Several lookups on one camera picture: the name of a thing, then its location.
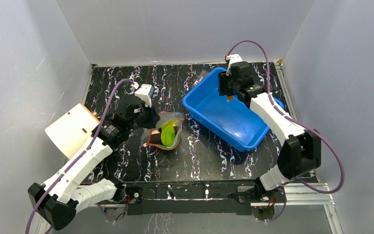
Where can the black marbled table mat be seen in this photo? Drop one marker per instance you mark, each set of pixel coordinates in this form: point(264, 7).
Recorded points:
point(201, 155)

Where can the small clear marker box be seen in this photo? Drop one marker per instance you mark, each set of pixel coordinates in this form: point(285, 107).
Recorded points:
point(200, 77)

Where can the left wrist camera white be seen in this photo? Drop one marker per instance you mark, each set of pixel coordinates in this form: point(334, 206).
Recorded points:
point(145, 93)

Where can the blue plastic bin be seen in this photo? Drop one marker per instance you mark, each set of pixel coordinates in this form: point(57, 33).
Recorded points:
point(232, 121)

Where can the white paper towel roll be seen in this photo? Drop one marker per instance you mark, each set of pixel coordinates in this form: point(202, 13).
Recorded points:
point(71, 130)

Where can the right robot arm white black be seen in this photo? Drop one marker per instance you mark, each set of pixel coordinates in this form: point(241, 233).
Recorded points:
point(300, 148)

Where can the clear zip bag orange zipper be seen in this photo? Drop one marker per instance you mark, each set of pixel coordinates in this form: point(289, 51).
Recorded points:
point(166, 118)

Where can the green toy leaf vegetable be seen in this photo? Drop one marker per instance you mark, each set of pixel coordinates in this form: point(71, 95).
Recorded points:
point(168, 134)

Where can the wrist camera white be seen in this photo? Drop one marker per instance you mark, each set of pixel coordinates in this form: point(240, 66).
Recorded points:
point(230, 60)
point(145, 93)

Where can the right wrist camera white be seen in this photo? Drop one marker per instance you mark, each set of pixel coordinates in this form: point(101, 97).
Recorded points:
point(230, 60)

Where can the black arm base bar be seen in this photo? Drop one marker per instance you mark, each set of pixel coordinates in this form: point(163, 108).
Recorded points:
point(198, 197)

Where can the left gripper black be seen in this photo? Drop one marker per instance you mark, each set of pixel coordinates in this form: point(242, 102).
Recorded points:
point(154, 117)

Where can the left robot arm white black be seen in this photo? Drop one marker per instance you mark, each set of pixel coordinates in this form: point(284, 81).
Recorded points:
point(86, 141)

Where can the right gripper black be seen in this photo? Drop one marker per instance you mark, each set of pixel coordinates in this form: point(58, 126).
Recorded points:
point(225, 85)

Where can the purple toy eggplant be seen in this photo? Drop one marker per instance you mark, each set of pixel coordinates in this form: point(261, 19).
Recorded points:
point(155, 139)

